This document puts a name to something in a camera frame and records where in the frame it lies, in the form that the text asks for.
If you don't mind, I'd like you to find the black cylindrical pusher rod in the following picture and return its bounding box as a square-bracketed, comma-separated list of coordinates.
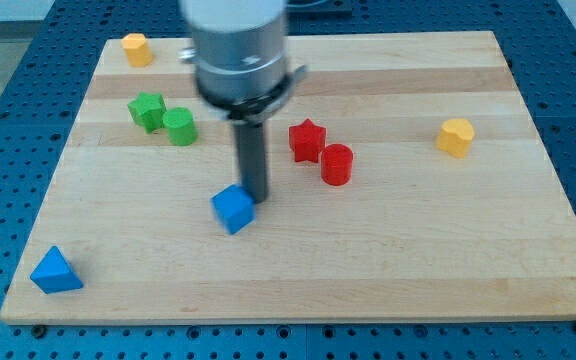
[233, 123, 268, 203]

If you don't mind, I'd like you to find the blue wooden cube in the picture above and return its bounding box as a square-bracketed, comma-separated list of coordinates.
[211, 184, 255, 235]

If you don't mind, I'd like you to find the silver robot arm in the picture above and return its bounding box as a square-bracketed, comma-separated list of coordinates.
[179, 0, 306, 204]

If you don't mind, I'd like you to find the light wooden board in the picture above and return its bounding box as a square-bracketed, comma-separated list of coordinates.
[0, 31, 576, 326]

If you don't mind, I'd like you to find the yellow wooden heart block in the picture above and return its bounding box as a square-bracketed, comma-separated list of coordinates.
[435, 118, 475, 158]

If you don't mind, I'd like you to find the red wooden star block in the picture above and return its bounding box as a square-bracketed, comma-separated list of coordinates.
[289, 118, 327, 163]

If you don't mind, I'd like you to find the green wooden cylinder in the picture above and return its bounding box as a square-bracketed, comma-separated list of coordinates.
[163, 107, 198, 146]

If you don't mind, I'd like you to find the red wooden cylinder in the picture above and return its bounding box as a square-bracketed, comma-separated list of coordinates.
[321, 144, 354, 186]

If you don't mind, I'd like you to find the green wooden star block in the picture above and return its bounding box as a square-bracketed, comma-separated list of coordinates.
[127, 92, 167, 133]

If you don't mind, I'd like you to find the yellow wooden hexagon block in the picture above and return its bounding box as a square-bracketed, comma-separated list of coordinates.
[120, 33, 153, 67]

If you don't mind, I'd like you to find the blue wooden triangle block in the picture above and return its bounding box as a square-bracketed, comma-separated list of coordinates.
[30, 246, 84, 294]

